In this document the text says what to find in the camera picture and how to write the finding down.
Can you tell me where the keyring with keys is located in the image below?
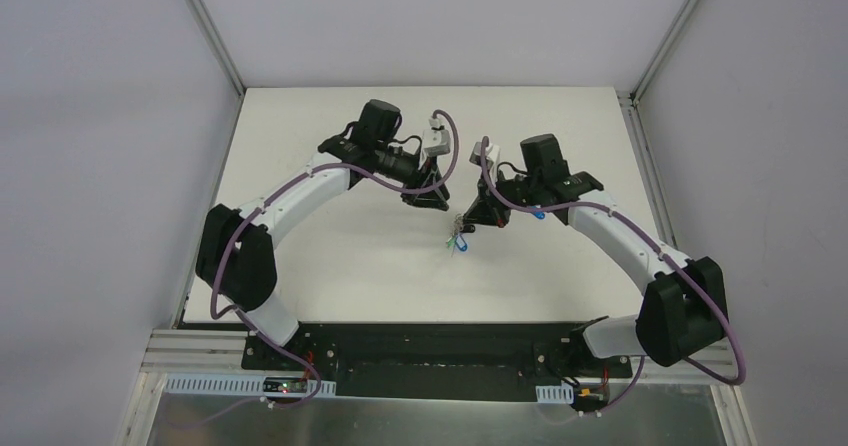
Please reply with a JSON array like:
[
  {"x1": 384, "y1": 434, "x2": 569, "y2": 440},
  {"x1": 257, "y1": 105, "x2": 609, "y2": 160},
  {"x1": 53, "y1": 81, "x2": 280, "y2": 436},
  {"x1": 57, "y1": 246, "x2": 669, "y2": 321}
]
[{"x1": 445, "y1": 214, "x2": 473, "y2": 254}]

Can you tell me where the green tagged key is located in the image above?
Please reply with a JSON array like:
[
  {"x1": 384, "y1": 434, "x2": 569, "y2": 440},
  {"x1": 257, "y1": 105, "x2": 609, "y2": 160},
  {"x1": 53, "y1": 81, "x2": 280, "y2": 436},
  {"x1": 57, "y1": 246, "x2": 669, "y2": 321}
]
[{"x1": 446, "y1": 235, "x2": 457, "y2": 256}]

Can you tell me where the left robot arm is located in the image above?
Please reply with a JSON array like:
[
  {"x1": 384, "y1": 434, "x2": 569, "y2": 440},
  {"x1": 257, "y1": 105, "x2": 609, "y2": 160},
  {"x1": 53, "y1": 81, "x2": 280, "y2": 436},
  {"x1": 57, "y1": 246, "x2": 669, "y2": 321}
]
[{"x1": 194, "y1": 99, "x2": 460, "y2": 371}]

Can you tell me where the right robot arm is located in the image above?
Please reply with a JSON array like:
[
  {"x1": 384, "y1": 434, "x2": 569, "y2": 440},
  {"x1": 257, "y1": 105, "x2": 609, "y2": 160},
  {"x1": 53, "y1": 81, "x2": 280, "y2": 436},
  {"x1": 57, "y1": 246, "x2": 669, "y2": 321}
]
[{"x1": 463, "y1": 134, "x2": 728, "y2": 376}]

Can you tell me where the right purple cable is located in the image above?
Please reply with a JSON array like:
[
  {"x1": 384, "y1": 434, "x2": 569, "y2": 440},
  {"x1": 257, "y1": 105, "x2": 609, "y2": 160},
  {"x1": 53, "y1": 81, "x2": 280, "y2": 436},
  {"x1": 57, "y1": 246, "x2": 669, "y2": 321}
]
[{"x1": 478, "y1": 136, "x2": 748, "y2": 418}]

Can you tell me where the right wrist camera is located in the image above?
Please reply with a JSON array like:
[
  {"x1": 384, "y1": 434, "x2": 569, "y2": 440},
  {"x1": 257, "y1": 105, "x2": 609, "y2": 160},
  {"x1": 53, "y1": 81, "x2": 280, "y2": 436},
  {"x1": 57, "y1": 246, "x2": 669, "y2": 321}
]
[{"x1": 469, "y1": 137, "x2": 501, "y2": 177}]

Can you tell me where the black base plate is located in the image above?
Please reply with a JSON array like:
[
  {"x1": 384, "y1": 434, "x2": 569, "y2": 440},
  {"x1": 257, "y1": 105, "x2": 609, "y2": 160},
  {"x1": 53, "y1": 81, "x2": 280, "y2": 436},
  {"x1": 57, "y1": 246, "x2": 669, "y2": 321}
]
[{"x1": 241, "y1": 322, "x2": 632, "y2": 402}]

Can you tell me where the aluminium frame rail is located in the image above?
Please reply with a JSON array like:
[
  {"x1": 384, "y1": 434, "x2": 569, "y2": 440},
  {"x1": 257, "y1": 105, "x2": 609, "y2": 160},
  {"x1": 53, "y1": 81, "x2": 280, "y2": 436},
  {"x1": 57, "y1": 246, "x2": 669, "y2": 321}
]
[{"x1": 140, "y1": 328, "x2": 266, "y2": 373}]

